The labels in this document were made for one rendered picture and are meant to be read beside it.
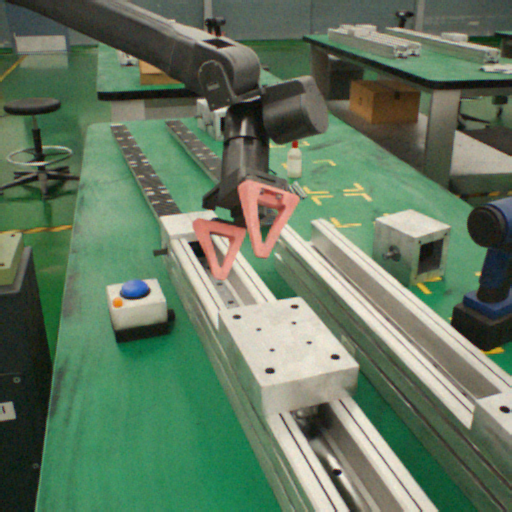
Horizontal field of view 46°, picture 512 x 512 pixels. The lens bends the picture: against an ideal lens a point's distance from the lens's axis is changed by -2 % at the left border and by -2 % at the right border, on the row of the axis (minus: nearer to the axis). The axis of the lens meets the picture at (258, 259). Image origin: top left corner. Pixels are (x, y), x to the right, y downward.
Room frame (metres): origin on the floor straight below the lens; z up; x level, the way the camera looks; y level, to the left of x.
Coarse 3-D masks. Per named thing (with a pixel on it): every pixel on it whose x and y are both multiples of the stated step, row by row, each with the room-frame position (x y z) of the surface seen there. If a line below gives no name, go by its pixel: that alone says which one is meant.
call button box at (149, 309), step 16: (112, 288) 0.82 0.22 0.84; (128, 304) 0.77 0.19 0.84; (144, 304) 0.78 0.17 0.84; (160, 304) 0.78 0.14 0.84; (112, 320) 0.77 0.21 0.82; (128, 320) 0.77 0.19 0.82; (144, 320) 0.77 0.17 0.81; (160, 320) 0.78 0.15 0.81; (128, 336) 0.76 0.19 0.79; (144, 336) 0.77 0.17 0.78
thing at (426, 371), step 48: (288, 240) 0.95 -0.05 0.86; (336, 240) 0.95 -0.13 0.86; (336, 288) 0.78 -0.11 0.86; (384, 288) 0.79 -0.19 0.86; (336, 336) 0.76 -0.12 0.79; (384, 336) 0.65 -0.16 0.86; (432, 336) 0.67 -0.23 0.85; (384, 384) 0.63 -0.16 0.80; (432, 384) 0.55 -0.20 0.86; (480, 384) 0.57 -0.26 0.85; (432, 432) 0.53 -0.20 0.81; (480, 480) 0.46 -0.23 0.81
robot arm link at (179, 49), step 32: (32, 0) 0.86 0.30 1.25; (64, 0) 0.83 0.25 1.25; (96, 0) 0.81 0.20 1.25; (96, 32) 0.81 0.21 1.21; (128, 32) 0.79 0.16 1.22; (160, 32) 0.77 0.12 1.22; (192, 32) 0.78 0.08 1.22; (160, 64) 0.77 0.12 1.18; (192, 64) 0.74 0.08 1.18; (224, 64) 0.72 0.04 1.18; (256, 64) 0.77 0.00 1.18
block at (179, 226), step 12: (168, 216) 1.03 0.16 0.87; (180, 216) 1.03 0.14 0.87; (192, 216) 1.03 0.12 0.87; (204, 216) 1.03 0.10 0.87; (216, 216) 1.03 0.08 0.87; (168, 228) 0.98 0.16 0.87; (180, 228) 0.98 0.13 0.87; (192, 228) 0.98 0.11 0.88; (168, 240) 0.96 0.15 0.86; (192, 240) 0.96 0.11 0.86; (156, 252) 0.97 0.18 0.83; (168, 252) 0.98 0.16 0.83; (168, 264) 0.98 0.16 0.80
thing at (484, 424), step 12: (492, 396) 0.48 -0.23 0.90; (504, 396) 0.48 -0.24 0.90; (480, 408) 0.46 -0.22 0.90; (492, 408) 0.46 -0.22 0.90; (504, 408) 0.46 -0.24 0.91; (480, 420) 0.46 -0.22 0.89; (492, 420) 0.45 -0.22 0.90; (504, 420) 0.44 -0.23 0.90; (480, 432) 0.46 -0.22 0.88; (492, 432) 0.44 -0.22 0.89; (504, 432) 0.43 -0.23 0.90; (492, 444) 0.44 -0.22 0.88; (504, 444) 0.43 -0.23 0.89; (504, 456) 0.42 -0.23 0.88
